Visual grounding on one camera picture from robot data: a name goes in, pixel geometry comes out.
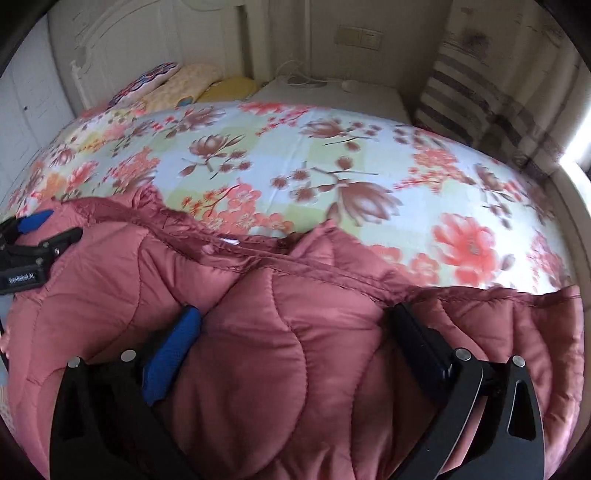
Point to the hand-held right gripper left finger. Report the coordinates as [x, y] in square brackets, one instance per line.
[173, 350]

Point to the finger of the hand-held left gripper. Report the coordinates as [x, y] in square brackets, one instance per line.
[37, 221]
[60, 240]

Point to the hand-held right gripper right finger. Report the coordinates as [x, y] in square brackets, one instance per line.
[422, 341]

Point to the pink quilted jacket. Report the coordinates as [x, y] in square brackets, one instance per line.
[277, 369]

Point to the white wardrobe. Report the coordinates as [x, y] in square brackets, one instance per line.
[27, 120]

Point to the patterned pillow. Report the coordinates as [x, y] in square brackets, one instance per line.
[143, 85]

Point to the cream pillow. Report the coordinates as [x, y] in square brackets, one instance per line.
[189, 85]

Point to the white bed headboard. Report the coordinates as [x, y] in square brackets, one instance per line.
[138, 37]

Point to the floral blanket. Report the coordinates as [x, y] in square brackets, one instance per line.
[286, 166]

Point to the yellow pillow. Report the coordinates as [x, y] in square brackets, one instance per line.
[231, 88]

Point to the white nightstand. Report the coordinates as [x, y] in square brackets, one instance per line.
[332, 99]

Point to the printed curtain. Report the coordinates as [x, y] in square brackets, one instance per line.
[498, 83]

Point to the white wall socket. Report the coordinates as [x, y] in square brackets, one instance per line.
[371, 38]

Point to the beige wall switch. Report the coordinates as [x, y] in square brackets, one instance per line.
[347, 36]

